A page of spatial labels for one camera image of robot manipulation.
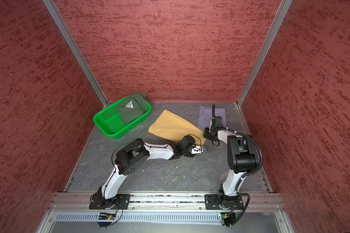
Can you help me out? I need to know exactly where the lavender skirt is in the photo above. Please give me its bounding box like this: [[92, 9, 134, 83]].
[[198, 106, 227, 131]]

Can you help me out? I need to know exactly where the yellow skirt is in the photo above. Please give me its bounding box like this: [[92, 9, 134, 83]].
[[148, 110, 206, 146]]

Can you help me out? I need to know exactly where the dark green skirt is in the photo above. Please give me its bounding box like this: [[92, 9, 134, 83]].
[[117, 92, 148, 124]]

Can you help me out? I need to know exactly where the green plastic basket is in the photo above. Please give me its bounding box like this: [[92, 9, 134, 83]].
[[93, 97, 152, 139]]

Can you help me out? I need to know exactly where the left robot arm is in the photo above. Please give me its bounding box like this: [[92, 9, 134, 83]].
[[89, 135, 204, 210]]

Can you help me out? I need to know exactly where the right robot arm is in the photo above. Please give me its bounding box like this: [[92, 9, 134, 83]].
[[204, 116, 262, 211]]

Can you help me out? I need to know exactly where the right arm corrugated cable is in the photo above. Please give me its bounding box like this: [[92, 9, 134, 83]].
[[211, 103, 263, 228]]

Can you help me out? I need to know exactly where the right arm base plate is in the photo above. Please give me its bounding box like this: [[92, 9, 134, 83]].
[[204, 194, 244, 210]]

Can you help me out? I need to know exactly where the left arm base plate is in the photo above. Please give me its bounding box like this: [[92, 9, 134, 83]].
[[89, 193, 131, 210]]

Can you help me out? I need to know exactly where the white slotted cable duct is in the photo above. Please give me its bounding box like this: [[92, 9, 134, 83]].
[[54, 212, 222, 225]]

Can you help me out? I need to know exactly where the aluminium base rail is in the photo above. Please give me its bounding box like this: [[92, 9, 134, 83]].
[[47, 192, 286, 212]]

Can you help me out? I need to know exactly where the right aluminium corner post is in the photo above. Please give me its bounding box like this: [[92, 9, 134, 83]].
[[237, 0, 293, 108]]

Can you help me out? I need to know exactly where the aluminium corner post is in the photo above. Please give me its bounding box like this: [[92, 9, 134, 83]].
[[42, 0, 108, 107], [237, 0, 293, 108]]

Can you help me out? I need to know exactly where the left aluminium corner post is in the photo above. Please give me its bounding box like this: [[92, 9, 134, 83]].
[[42, 0, 108, 107]]

